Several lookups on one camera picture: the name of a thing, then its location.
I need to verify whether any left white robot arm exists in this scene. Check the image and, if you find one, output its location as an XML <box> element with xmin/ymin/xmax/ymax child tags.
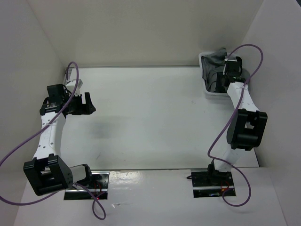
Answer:
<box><xmin>23</xmin><ymin>80</ymin><xmax>96</xmax><ymax>196</ymax></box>

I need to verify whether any white plastic laundry basket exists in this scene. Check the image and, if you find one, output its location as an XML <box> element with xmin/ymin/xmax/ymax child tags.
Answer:
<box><xmin>198</xmin><ymin>51</ymin><xmax>230</xmax><ymax>100</ymax></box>

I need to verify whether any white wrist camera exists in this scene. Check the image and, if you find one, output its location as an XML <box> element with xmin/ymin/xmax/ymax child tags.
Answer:
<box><xmin>223</xmin><ymin>58</ymin><xmax>239</xmax><ymax>75</ymax></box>
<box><xmin>66</xmin><ymin>79</ymin><xmax>83</xmax><ymax>96</ymax></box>

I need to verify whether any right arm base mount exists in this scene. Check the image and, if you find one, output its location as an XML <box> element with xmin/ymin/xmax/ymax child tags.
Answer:
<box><xmin>186</xmin><ymin>170</ymin><xmax>236</xmax><ymax>198</ymax></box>

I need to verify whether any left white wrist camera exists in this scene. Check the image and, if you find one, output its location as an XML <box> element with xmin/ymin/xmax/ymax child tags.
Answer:
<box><xmin>66</xmin><ymin>79</ymin><xmax>83</xmax><ymax>96</ymax></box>

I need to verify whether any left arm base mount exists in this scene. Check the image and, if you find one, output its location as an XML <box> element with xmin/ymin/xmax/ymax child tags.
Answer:
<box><xmin>63</xmin><ymin>170</ymin><xmax>110</xmax><ymax>201</ymax></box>

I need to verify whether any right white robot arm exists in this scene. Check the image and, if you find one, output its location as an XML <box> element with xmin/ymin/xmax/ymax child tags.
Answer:
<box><xmin>206</xmin><ymin>57</ymin><xmax>268</xmax><ymax>185</ymax></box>

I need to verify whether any grey pleated skirt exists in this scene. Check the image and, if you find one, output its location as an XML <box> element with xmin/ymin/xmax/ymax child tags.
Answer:
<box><xmin>201</xmin><ymin>48</ymin><xmax>250</xmax><ymax>93</ymax></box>

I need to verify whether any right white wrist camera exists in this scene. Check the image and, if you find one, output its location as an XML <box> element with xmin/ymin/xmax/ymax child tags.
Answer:
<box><xmin>223</xmin><ymin>58</ymin><xmax>239</xmax><ymax>75</ymax></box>

